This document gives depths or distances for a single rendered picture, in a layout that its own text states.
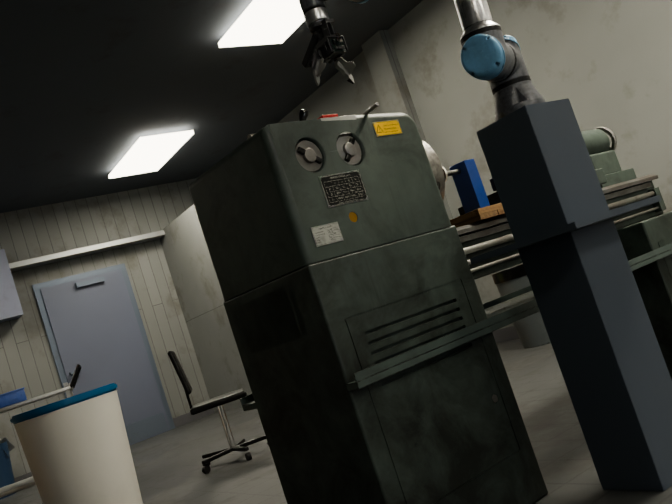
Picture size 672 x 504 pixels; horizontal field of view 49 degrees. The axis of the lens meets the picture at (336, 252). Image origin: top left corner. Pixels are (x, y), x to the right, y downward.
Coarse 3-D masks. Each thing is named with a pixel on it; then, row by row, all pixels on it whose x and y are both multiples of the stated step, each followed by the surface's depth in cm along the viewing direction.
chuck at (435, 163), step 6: (426, 144) 252; (426, 150) 249; (432, 150) 251; (432, 156) 249; (432, 162) 247; (438, 162) 249; (432, 168) 246; (438, 168) 248; (438, 174) 248; (438, 180) 248; (444, 180) 250; (444, 186) 250; (444, 192) 251
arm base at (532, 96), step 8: (512, 80) 213; (520, 80) 213; (528, 80) 214; (496, 88) 216; (504, 88) 214; (512, 88) 213; (520, 88) 212; (528, 88) 213; (496, 96) 217; (504, 96) 214; (512, 96) 212; (520, 96) 212; (528, 96) 211; (536, 96) 212; (496, 104) 217; (504, 104) 214; (512, 104) 212; (520, 104) 211; (528, 104) 211; (496, 112) 217; (504, 112) 213; (496, 120) 218
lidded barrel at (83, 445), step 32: (32, 416) 405; (64, 416) 406; (96, 416) 414; (32, 448) 408; (64, 448) 404; (96, 448) 410; (128, 448) 432; (64, 480) 404; (96, 480) 407; (128, 480) 422
